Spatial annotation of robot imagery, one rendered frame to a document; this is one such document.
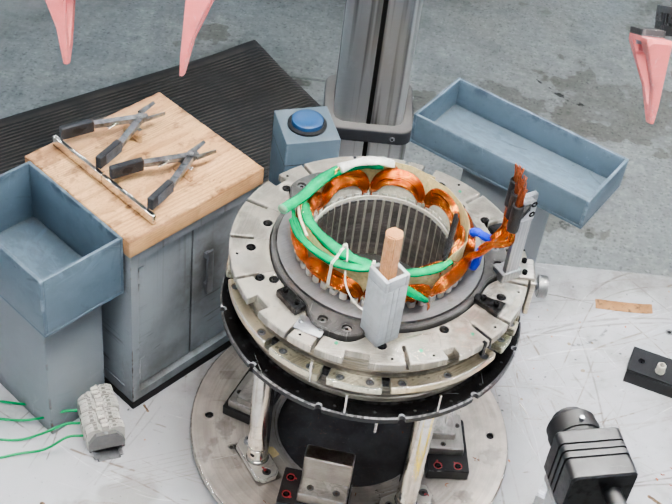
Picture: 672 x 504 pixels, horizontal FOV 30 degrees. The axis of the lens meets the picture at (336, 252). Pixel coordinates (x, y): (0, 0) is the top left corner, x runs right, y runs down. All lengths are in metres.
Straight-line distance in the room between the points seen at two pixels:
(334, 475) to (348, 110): 0.57
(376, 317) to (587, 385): 0.54
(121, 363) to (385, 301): 0.45
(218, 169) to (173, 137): 0.08
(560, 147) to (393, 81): 0.27
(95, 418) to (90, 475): 0.07
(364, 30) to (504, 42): 2.04
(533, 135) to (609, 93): 1.99
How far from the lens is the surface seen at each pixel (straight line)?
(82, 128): 1.48
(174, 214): 1.40
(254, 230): 1.34
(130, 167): 1.42
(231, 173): 1.46
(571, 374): 1.70
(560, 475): 0.80
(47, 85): 3.39
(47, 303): 1.35
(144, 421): 1.56
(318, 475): 1.44
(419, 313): 1.26
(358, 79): 1.75
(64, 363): 1.48
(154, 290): 1.47
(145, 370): 1.56
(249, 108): 3.30
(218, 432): 1.53
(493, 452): 1.56
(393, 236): 1.15
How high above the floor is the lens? 2.00
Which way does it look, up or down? 43 degrees down
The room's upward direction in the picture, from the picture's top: 8 degrees clockwise
